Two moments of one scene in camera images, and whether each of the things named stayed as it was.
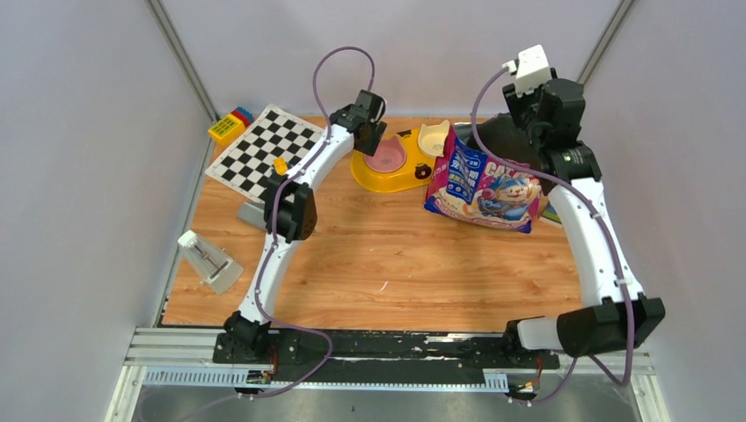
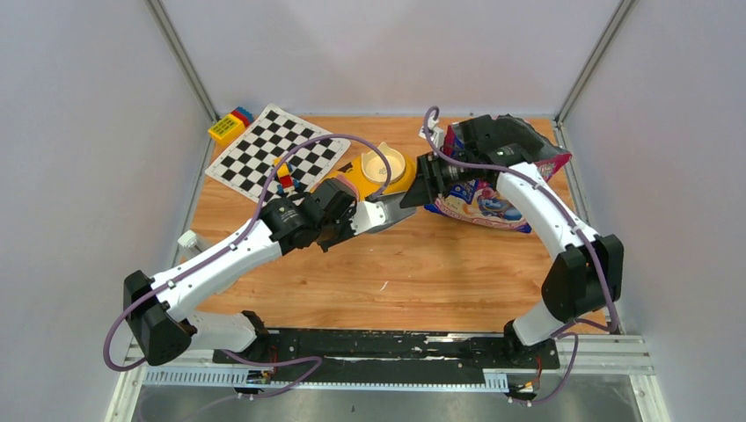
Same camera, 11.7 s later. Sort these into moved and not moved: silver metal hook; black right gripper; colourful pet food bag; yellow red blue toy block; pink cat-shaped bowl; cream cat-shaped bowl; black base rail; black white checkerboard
Moved: cream cat-shaped bowl; silver metal hook; black right gripper; pink cat-shaped bowl
Not moved: black white checkerboard; black base rail; colourful pet food bag; yellow red blue toy block
